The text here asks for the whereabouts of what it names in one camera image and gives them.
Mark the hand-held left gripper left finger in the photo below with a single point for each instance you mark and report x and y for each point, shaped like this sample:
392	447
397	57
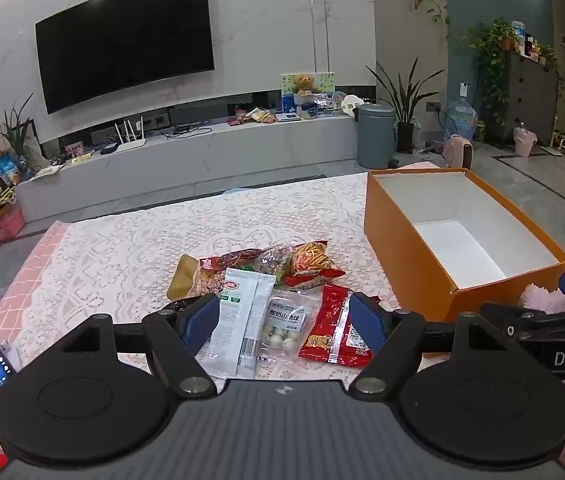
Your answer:
201	320

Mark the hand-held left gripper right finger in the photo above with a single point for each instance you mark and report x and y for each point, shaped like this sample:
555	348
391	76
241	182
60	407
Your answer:
365	320

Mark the long white snack packet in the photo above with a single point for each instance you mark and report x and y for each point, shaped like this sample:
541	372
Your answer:
235	320

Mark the red and brown snack packet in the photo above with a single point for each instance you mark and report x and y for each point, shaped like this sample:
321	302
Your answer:
222	261

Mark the orange cardboard box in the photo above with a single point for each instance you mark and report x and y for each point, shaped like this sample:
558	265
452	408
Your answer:
402	250

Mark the red bag of snack sticks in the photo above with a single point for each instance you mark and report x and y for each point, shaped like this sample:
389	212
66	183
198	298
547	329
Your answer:
310	260

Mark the clear packet of white balls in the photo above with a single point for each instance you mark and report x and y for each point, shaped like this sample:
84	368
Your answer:
282	340

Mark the gold-topped bag of peanuts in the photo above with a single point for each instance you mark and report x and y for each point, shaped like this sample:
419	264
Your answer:
185	275

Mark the silvery clear snack packet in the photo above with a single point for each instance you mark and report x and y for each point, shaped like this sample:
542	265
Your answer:
272	262

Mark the pink bucket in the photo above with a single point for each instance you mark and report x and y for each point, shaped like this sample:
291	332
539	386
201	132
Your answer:
525	142

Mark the long grey television console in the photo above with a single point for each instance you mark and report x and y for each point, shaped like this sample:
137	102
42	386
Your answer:
212	155

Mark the pink heater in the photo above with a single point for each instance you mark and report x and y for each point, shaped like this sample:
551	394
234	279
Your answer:
457	155

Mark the grey trash can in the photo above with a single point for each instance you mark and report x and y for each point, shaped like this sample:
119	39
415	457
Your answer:
375	135

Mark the white router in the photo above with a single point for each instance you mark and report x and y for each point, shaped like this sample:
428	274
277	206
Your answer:
130	146

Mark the long-leaved potted plant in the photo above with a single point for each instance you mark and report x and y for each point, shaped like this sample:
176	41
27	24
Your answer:
405	135

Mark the grey cabinet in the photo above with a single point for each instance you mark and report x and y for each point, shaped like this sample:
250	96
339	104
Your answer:
532	100

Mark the blue water jug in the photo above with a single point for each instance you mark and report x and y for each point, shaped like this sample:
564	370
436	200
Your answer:
462	120

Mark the pile of snack packets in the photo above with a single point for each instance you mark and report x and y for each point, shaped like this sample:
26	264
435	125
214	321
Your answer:
255	116

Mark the white round hand fan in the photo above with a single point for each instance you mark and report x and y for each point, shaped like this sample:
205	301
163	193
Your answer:
352	104

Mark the white kitchen scale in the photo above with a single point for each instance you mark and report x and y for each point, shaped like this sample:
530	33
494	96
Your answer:
287	118

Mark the pink storage box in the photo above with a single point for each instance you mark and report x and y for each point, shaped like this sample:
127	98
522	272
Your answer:
5	225

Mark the green picture board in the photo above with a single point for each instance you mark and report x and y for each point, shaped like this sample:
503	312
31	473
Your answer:
325	82

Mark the brown teddy bear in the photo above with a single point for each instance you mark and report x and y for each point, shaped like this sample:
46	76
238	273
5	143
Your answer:
305	84

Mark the ivy plant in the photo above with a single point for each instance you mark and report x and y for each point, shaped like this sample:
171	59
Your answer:
492	45

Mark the thin-leaved potted plant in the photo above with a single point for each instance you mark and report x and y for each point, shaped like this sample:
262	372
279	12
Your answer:
15	130

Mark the small photo frame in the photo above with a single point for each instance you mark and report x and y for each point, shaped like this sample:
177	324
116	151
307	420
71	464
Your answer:
74	150

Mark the black wall television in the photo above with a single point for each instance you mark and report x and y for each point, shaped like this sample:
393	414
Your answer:
122	40

